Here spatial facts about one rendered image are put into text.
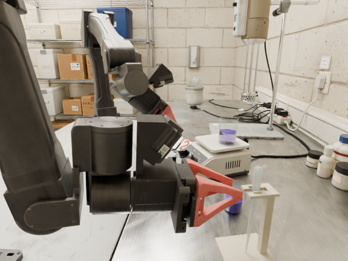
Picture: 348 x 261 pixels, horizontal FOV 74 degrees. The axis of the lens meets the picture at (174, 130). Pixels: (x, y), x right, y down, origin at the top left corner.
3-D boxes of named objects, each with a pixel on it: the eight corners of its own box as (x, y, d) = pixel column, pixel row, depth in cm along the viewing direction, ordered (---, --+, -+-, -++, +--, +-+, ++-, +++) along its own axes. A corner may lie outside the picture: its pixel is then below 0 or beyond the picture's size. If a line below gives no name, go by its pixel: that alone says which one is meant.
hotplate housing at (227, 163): (185, 186, 59) (186, 158, 57) (169, 165, 71) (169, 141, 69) (257, 173, 66) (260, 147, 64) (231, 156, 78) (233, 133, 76)
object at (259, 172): (250, 192, 35) (255, 167, 33) (258, 192, 35) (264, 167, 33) (252, 195, 34) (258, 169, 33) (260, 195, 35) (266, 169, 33)
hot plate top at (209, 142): (212, 153, 60) (213, 150, 60) (193, 139, 71) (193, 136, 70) (250, 147, 64) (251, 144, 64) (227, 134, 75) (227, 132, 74)
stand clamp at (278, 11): (251, 12, 89) (253, -3, 88) (245, 17, 100) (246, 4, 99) (318, 12, 88) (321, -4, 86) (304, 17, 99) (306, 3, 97)
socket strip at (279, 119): (279, 125, 115) (280, 116, 114) (257, 108, 153) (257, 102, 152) (290, 125, 115) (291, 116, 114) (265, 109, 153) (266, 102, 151)
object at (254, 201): (243, 254, 37) (257, 169, 33) (241, 250, 38) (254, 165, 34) (250, 254, 38) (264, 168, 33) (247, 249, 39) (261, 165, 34)
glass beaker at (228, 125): (223, 148, 62) (226, 119, 60) (213, 142, 67) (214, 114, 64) (242, 145, 64) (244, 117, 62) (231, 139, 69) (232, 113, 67)
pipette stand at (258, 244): (231, 281, 34) (238, 206, 30) (214, 241, 41) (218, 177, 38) (281, 274, 35) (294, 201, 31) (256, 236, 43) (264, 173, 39)
